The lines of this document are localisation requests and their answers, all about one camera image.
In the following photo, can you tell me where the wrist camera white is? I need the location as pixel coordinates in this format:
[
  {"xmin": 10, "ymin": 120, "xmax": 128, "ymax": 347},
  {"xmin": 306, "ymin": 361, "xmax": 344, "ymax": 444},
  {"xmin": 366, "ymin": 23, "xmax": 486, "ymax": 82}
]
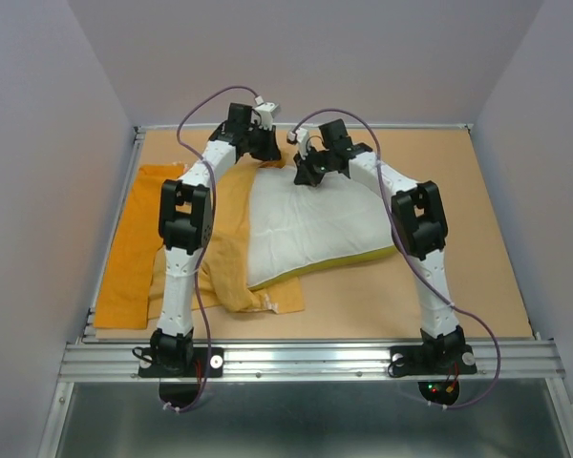
[
  {"xmin": 253, "ymin": 95, "xmax": 281, "ymax": 131},
  {"xmin": 286, "ymin": 127, "xmax": 310, "ymax": 159}
]

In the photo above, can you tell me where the aluminium frame rail front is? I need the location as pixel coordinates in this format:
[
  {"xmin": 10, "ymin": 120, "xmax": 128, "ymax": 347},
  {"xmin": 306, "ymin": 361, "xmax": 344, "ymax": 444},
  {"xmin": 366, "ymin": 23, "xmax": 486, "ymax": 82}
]
[{"xmin": 58, "ymin": 339, "xmax": 565, "ymax": 383}]

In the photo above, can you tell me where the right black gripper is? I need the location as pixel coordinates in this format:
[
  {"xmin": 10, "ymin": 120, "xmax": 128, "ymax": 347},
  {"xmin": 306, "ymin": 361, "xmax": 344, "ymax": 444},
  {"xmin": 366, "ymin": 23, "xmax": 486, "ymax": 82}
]
[{"xmin": 291, "ymin": 144, "xmax": 333, "ymax": 188}]

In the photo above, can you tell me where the white pillow yellow edge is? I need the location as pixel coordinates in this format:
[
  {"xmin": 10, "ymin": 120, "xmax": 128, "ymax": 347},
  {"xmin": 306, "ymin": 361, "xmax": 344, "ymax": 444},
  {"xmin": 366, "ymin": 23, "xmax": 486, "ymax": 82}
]
[{"xmin": 247, "ymin": 166, "xmax": 395, "ymax": 289}]

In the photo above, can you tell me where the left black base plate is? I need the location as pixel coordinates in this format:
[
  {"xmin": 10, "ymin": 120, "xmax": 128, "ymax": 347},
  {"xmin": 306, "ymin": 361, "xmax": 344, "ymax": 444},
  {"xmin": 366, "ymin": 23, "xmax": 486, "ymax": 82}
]
[{"xmin": 132, "ymin": 346, "xmax": 224, "ymax": 412}]

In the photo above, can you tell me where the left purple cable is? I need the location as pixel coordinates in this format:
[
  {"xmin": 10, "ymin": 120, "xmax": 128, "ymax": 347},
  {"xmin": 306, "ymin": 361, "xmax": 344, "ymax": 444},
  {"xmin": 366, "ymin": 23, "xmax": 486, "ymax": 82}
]
[{"xmin": 163, "ymin": 85, "xmax": 264, "ymax": 414}]

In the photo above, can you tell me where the metal sheet panel front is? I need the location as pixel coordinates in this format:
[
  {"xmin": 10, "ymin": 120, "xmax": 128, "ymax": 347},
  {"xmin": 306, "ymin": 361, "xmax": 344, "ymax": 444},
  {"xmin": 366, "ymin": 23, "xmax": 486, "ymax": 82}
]
[{"xmin": 56, "ymin": 380, "xmax": 568, "ymax": 457}]

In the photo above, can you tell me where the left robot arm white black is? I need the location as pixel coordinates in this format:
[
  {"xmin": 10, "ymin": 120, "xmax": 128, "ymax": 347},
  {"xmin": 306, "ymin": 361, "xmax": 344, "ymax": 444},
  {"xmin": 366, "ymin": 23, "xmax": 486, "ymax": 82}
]
[{"xmin": 139, "ymin": 96, "xmax": 281, "ymax": 377}]

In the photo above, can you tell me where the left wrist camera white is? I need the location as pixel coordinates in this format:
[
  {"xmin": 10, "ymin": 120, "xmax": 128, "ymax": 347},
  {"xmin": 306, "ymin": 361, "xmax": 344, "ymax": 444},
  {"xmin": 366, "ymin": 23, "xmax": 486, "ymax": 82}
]
[{"xmin": 253, "ymin": 95, "xmax": 281, "ymax": 131}]

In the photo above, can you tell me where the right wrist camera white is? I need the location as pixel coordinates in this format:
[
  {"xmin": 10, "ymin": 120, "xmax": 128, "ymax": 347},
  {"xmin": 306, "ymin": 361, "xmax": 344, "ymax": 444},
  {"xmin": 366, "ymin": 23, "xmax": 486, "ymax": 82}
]
[{"xmin": 286, "ymin": 127, "xmax": 310, "ymax": 159}]

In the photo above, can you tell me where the aluminium rail left side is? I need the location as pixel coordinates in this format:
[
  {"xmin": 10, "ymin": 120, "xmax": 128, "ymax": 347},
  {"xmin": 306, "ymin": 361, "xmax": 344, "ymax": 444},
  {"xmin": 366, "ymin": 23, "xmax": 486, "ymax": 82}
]
[{"xmin": 77, "ymin": 307, "xmax": 101, "ymax": 344}]

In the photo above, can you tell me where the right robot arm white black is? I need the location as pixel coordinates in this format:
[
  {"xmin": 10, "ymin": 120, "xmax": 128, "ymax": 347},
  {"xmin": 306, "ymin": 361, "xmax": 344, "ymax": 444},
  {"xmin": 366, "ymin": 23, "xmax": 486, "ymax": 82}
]
[{"xmin": 286, "ymin": 119, "xmax": 477, "ymax": 378}]

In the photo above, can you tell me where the orange patterned pillowcase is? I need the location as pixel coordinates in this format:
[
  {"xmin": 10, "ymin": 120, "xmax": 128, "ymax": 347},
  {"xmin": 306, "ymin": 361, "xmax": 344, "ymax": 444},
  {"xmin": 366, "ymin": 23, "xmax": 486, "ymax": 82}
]
[{"xmin": 95, "ymin": 163, "xmax": 305, "ymax": 330}]

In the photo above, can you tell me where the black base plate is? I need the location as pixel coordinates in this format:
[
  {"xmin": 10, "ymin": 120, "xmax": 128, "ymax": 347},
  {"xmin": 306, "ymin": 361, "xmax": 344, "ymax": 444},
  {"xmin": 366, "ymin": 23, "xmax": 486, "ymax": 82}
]
[
  {"xmin": 132, "ymin": 346, "xmax": 224, "ymax": 412},
  {"xmin": 387, "ymin": 344, "xmax": 478, "ymax": 408}
]

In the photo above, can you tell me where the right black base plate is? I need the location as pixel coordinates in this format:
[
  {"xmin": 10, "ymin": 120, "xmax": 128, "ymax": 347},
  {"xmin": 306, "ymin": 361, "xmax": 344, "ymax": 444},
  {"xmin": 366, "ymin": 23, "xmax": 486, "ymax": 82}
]
[{"xmin": 387, "ymin": 344, "xmax": 478, "ymax": 408}]

